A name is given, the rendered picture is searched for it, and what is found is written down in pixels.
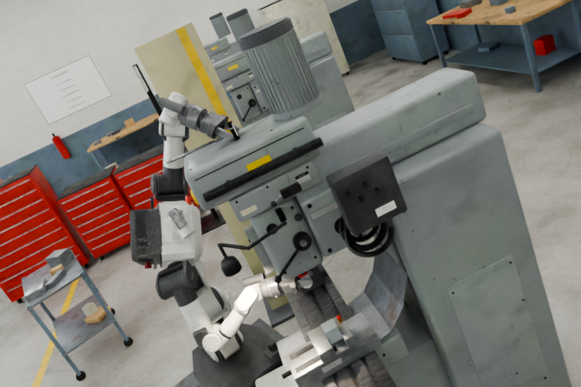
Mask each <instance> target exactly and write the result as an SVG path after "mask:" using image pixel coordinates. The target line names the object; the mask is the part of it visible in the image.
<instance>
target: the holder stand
mask: <svg viewBox="0 0 581 387"><path fill-rule="evenodd" d="M310 270H311V271H312V273H313V275H312V276H310V277H311V279H312V281H313V285H312V286H311V288H310V289H305V288H303V287H301V288H300V289H301V290H302V292H303V294H304V293H306V292H308V291H311V290H312V289H315V288H317V287H319V286H321V285H323V284H324V283H325V281H324V279H323V277H322V274H321V272H320V270H319V268H318V266H316V267H314V268H312V269H310Z"/></svg>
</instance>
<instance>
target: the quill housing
mask: <svg viewBox="0 0 581 387"><path fill-rule="evenodd" d="M279 207H281V209H282V211H283V212H284V215H285V217H286V218H287V220H286V222H287V225H285V226H283V227H281V228H280V229H279V230H278V231H276V232H274V233H272V235H271V236H270V237H268V238H266V239H264V240H263V241H261V243H262V245H263V246H264V248H265V251H266V253H267V255H268V257H269V258H270V260H271V263H272V265H273V267H274V269H275V271H276V272H277V274H278V276H279V274H280V273H281V271H282V270H283V268H284V266H285V265H286V264H287V263H288V261H289V260H290V258H291V256H292V255H293V253H294V252H295V250H296V248H295V246H294V244H293V243H292V239H293V237H294V236H295V234H297V233H298V232H307V233H308V234H309V235H310V237H311V239H312V244H311V247H310V248H309V249H308V250H306V251H299V252H298V253H297V254H296V256H295V257H294V259H293V260H292V262H291V263H290V265H289V267H288V268H287V270H286V271H285V272H284V274H283V275H282V281H289V280H290V279H292V278H294V277H296V276H299V275H301V274H303V273H304V272H306V271H308V270H310V269H312V268H314V267H316V266H317V265H319V264H321V263H322V260H323V257H322V253H321V251H320V249H319V247H318V245H317V243H316V240H315V238H314V236H313V234H312V232H311V229H310V227H309V225H308V223H307V221H306V218H305V217H304V215H303V212H302V210H301V207H300V206H299V204H298V202H297V199H296V197H295V196H294V197H292V198H290V199H288V200H286V201H284V202H282V203H280V204H278V205H276V206H275V207H272V208H270V209H268V210H266V211H264V212H262V213H260V214H258V215H256V216H254V217H252V218H250V221H251V223H252V226H253V228H254V230H255V232H256V233H257V235H258V237H259V238H261V237H263V236H264V235H265V234H266V233H268V232H270V231H271V230H272V229H274V228H275V227H277V226H279V225H280V224H281V222H280V220H279V218H278V216H277V214H276V212H275V209H277V208H279ZM297 213H300V214H301V215H302V216H303V219H302V220H301V221H299V222H298V221H295V215H296V214H297Z"/></svg>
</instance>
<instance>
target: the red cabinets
mask: <svg viewBox="0 0 581 387"><path fill-rule="evenodd" d="M163 152H164V143H163V144H161V145H159V146H156V147H155V148H153V149H149V150H147V151H145V152H143V153H141V154H139V155H136V156H133V157H132V158H130V159H127V160H125V161H123V162H121V163H120V165H119V166H118V168H116V165H113V166H111V167H109V168H106V169H104V170H102V171H100V172H98V173H97V174H93V175H91V176H89V177H87V178H85V179H84V180H81V181H78V182H76V183H74V184H73V185H71V186H68V187H66V188H65V189H64V191H63V192H62V193H61V195H60V197H59V198H58V196H57V195H56V193H55V192H54V190H53V188H51V186H50V185H49V183H48V181H47V180H46V178H45V176H44V175H43V173H42V172H41V170H40V169H39V168H38V166H37V164H36V165H34V166H32V167H30V168H27V169H25V170H23V171H21V172H19V173H17V174H14V175H12V176H11V177H9V178H7V179H5V180H3V181H0V288H1V289H2V290H3V292H4V293H5V294H6V295H7V296H8V297H9V299H10V300H11V302H14V301H17V303H18V304H20V303H22V299H21V298H22V297H24V292H23V287H22V278H23V277H26V276H28V275H30V274H32V273H33V272H35V271H37V270H38V269H40V268H41V267H43V266H44V265H46V264H48V263H47V262H46V260H45V258H46V257H47V256H49V255H50V254H51V253H52V252H53V251H57V250H61V249H66V248H68V249H69V250H72V251H73V253H74V255H75V256H76V258H77V259H78V261H79V262H80V264H81V266H83V265H85V267H86V268H89V265H88V263H89V258H90V256H91V253H92V254H93V256H94V258H97V257H99V258H100V260H101V261H102V260H104V259H105V258H104V256H103V255H105V254H106V253H108V252H110V251H113V250H115V249H117V248H119V247H121V246H123V245H125V244H128V243H130V241H131V227H130V210H140V209H150V197H151V196H153V197H154V208H156V207H157V204H158V203H163V201H157V200H156V198H155V196H154V194H153V193H152V192H151V187H150V178H151V176H152V175H153V174H163Z"/></svg>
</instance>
